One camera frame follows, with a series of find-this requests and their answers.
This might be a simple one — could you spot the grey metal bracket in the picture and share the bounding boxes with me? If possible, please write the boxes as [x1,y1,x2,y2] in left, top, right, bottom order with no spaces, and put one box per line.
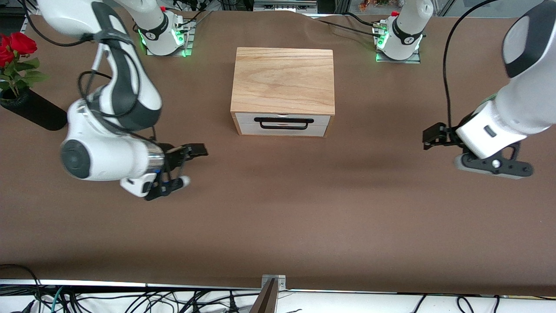
[261,275,287,291]

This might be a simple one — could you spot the dark angled post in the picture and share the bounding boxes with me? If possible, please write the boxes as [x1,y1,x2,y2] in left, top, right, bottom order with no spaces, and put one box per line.
[250,278,277,313]

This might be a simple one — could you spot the brown table cover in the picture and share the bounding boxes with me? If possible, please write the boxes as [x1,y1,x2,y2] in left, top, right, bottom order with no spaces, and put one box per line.
[0,4,556,297]

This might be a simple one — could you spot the black cable tangle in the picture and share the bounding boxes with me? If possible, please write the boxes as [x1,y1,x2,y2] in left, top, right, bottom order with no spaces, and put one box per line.
[61,289,244,313]

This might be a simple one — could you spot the aluminium frame profile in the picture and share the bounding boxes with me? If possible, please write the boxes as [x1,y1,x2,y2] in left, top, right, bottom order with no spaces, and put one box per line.
[20,0,48,18]

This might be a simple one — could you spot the teal cable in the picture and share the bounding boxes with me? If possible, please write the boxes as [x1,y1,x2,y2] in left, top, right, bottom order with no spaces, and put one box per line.
[51,286,65,313]

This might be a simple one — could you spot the black looped cable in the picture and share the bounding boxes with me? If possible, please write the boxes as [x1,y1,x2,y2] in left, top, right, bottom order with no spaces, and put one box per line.
[0,264,42,313]

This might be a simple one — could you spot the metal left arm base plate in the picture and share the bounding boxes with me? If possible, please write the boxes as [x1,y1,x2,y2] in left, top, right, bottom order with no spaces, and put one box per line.
[375,50,421,64]

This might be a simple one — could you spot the red roses with green leaves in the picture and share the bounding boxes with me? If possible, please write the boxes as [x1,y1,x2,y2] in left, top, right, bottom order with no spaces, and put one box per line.
[0,32,50,99]

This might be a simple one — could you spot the long black table cable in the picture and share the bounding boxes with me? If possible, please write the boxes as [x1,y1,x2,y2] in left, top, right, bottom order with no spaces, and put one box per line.
[304,17,383,36]

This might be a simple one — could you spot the black metal drawer handle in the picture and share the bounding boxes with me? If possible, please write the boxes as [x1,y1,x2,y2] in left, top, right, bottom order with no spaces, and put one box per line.
[254,117,314,130]

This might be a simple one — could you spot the wooden drawer cabinet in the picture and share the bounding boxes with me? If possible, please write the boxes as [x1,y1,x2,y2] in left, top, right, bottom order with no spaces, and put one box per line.
[230,47,336,138]

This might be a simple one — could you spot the short black table cable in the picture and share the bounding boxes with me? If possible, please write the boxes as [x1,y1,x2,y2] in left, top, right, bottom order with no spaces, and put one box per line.
[345,12,383,27]

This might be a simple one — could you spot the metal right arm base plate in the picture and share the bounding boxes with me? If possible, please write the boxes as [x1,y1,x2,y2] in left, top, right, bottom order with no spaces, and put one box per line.
[145,20,194,57]

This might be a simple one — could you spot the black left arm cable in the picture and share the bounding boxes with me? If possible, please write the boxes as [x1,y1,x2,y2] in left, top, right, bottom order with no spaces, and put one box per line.
[443,0,543,129]

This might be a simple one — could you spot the grey power strip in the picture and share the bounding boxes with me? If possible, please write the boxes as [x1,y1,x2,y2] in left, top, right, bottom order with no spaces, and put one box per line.
[253,0,318,13]

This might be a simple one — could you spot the wooden drawer with white front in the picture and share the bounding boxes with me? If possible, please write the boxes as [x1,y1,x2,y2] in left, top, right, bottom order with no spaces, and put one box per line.
[235,113,329,136]

